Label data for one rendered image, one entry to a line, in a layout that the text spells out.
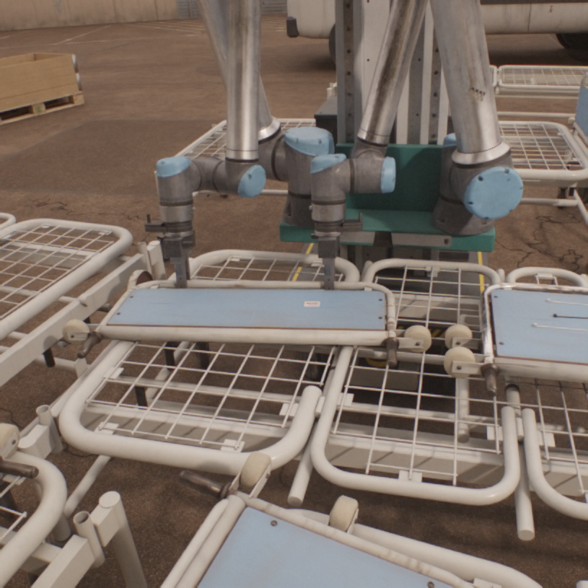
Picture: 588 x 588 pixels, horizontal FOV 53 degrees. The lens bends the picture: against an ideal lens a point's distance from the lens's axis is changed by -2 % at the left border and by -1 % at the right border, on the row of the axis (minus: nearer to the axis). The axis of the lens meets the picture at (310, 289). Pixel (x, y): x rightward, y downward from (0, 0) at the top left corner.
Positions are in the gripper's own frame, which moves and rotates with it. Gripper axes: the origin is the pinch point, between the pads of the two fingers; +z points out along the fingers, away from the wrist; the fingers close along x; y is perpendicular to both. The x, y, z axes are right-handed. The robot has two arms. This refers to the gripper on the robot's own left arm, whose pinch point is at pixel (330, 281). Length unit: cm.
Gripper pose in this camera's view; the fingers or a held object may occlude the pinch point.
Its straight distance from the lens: 162.8
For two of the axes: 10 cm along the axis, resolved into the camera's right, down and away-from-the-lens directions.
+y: -9.9, -0.1, 1.2
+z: 0.3, 9.5, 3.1
